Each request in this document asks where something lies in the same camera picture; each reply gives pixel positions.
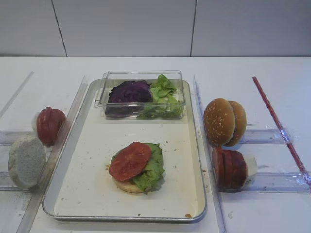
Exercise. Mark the sesame bun top front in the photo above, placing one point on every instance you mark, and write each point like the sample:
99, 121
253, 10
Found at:
219, 121

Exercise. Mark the red plastic rod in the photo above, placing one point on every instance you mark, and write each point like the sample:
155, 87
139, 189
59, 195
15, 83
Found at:
279, 121

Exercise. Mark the metal baking tray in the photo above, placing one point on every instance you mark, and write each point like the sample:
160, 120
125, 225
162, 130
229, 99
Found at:
82, 187

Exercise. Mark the clear holder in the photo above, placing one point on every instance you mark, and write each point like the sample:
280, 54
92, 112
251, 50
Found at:
274, 182
266, 136

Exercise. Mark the sesame bun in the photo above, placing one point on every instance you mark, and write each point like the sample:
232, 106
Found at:
240, 123
219, 121

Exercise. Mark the pale bun half left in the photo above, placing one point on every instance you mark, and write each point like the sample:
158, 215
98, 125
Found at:
26, 159

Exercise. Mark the clear plastic container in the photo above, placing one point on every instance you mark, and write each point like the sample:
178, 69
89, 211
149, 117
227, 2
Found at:
140, 110

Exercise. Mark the green lettuce in container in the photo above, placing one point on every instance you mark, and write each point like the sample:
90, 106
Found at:
162, 91

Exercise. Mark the clear holder upper right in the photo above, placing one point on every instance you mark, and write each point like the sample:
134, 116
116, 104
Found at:
266, 136

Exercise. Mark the white cheese slice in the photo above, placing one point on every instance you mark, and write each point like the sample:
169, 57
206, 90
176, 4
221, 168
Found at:
252, 167

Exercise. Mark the clear holder lower right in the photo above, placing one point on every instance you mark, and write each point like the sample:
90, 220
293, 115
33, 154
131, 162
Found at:
274, 182

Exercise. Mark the meat patty back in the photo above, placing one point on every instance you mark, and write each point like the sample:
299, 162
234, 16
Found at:
239, 173

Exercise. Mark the meat patty middle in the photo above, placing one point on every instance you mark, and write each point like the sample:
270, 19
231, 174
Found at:
228, 168

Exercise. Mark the purple cabbage piece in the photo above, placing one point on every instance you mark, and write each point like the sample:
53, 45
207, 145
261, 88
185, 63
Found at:
130, 91

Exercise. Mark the tomato slice middle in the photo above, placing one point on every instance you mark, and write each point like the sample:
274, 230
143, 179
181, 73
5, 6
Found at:
48, 124

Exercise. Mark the meat patty front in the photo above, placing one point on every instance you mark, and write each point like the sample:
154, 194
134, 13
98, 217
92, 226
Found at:
218, 165

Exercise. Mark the bottom bun on tray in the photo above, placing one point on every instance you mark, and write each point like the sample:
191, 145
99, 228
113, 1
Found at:
127, 186

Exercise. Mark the tomato slice front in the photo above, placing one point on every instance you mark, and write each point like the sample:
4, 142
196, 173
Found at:
130, 161

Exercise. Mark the tomato slice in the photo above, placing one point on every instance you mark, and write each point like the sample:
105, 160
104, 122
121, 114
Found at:
48, 124
130, 161

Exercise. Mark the meat patty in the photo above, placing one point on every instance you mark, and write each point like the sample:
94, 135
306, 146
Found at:
239, 173
228, 168
218, 165

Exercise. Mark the green lettuce leaf on bun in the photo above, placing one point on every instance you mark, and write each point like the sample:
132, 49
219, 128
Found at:
152, 174

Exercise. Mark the clear rail right of tray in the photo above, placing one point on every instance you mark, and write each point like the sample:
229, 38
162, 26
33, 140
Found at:
208, 155

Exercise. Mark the sesame bun top back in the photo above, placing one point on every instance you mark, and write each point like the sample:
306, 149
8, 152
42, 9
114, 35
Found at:
240, 123

